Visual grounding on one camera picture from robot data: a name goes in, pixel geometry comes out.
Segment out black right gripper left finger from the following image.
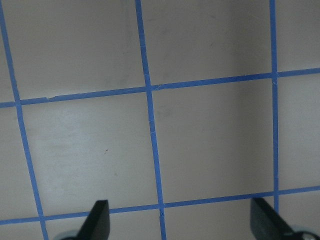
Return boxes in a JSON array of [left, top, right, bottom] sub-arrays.
[[75, 200, 111, 240]]

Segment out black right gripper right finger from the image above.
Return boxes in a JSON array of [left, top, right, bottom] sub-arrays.
[[250, 197, 297, 240]]

